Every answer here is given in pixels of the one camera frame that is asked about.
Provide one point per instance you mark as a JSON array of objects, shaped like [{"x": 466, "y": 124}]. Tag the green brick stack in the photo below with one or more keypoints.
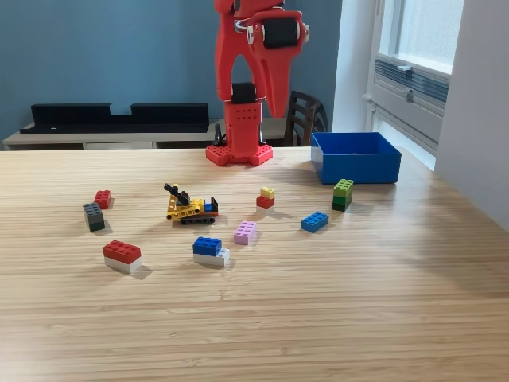
[{"x": 342, "y": 195}]

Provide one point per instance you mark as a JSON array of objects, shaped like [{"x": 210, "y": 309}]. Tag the blue plastic bin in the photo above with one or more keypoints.
[{"x": 358, "y": 169}]

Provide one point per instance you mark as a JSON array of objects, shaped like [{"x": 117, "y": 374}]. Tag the dark wooden chair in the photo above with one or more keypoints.
[{"x": 304, "y": 117}]

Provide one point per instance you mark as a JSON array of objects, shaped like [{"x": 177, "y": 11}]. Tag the black table clamp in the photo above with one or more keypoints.
[{"x": 218, "y": 137}]

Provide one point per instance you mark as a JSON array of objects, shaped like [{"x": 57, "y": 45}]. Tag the yellow red white brick stack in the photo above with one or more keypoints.
[{"x": 265, "y": 202}]

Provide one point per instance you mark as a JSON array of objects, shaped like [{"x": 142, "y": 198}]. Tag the grey window vent grille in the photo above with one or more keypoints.
[{"x": 421, "y": 81}]

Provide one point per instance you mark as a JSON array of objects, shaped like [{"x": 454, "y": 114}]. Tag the pink brick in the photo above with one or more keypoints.
[{"x": 244, "y": 232}]

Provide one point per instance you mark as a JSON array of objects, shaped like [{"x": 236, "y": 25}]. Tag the yellow toy digger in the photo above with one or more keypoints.
[{"x": 191, "y": 209}]

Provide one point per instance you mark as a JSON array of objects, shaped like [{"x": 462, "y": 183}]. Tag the pale wooden sideboard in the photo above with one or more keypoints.
[{"x": 119, "y": 138}]

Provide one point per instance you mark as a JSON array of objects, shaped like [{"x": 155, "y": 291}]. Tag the blue and white brick stack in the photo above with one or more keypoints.
[{"x": 207, "y": 248}]

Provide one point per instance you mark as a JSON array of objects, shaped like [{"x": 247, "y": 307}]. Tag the small red brick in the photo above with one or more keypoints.
[{"x": 102, "y": 199}]

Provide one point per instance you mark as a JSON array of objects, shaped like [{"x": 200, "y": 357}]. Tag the grey and dark brick stack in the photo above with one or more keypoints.
[{"x": 94, "y": 219}]

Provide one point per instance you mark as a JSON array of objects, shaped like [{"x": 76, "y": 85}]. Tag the red and white brick stack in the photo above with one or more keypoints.
[{"x": 121, "y": 254}]

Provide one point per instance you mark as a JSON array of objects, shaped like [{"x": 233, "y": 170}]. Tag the white window frame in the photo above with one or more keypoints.
[{"x": 397, "y": 119}]

